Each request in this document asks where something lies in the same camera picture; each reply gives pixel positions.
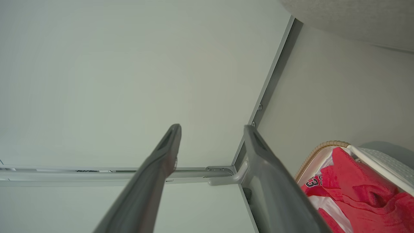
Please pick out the red lettered jersey garment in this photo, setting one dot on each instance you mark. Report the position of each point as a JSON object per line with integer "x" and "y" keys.
{"x": 355, "y": 181}

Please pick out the white shiny garment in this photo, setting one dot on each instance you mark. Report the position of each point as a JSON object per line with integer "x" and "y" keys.
{"x": 331, "y": 208}

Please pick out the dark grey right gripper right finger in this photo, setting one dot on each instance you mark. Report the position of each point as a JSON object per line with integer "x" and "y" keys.
{"x": 278, "y": 194}

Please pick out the grey aluminium rail with bracket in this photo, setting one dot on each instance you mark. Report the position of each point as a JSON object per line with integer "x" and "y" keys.
{"x": 81, "y": 176}

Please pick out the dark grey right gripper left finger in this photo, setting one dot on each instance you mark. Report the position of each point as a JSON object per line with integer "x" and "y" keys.
{"x": 152, "y": 181}

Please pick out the grey aluminium frame strip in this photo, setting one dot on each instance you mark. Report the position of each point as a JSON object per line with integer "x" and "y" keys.
{"x": 275, "y": 74}

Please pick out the wicker laundry basket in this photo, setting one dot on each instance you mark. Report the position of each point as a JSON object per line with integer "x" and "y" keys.
{"x": 385, "y": 165}

